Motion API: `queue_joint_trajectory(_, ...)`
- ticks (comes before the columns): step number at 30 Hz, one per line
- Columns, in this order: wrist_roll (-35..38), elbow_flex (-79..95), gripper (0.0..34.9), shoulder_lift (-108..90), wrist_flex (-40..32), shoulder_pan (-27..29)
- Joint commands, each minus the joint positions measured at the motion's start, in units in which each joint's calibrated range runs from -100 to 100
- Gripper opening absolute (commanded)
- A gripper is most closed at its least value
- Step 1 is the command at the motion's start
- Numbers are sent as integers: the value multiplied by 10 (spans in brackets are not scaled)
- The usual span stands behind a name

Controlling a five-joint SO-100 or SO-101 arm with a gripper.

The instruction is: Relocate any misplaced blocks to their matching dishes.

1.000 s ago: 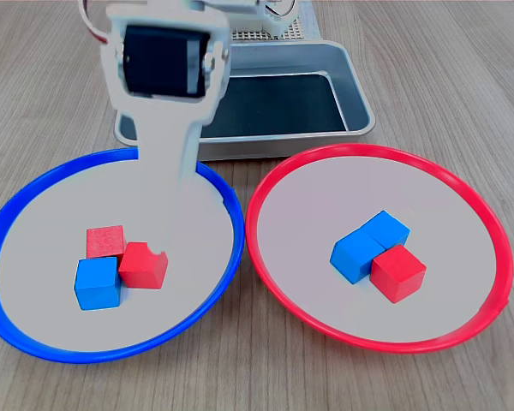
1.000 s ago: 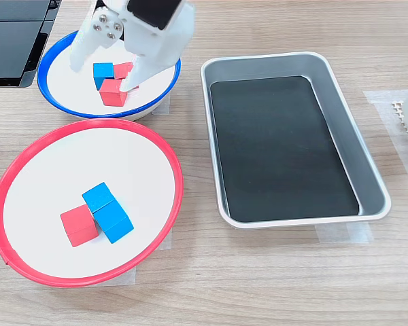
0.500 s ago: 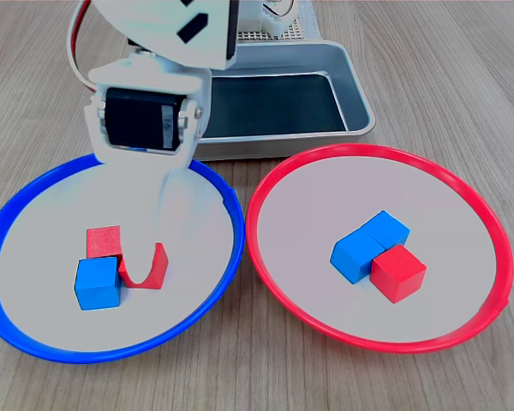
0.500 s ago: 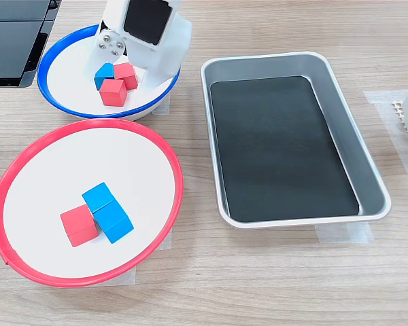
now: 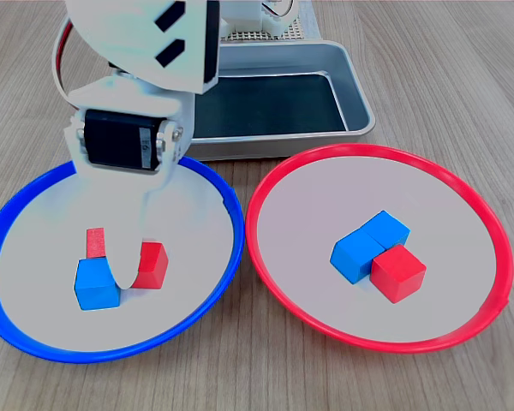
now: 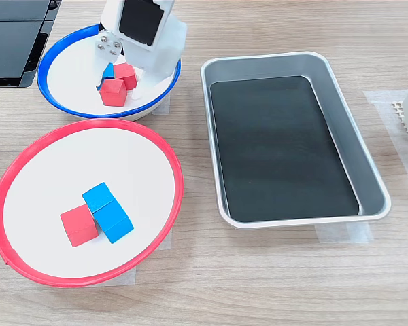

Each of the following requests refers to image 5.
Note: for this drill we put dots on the small red cube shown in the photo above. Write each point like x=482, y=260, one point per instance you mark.
x=95, y=244
x=154, y=265
x=398, y=274

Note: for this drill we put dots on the small blue cube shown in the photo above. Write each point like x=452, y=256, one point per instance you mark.
x=353, y=257
x=387, y=227
x=94, y=291

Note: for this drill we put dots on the blue-rimmed white plate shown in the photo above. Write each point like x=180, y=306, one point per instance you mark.
x=34, y=257

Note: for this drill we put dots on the black tray mat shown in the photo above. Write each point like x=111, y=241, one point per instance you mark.
x=274, y=107

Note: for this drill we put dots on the steel tray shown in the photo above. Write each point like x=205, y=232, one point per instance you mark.
x=282, y=147

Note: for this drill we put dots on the red-rimmed white plate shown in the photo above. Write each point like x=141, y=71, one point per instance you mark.
x=445, y=240

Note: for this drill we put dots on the pale perforated base plate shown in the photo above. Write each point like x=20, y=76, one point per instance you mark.
x=240, y=36

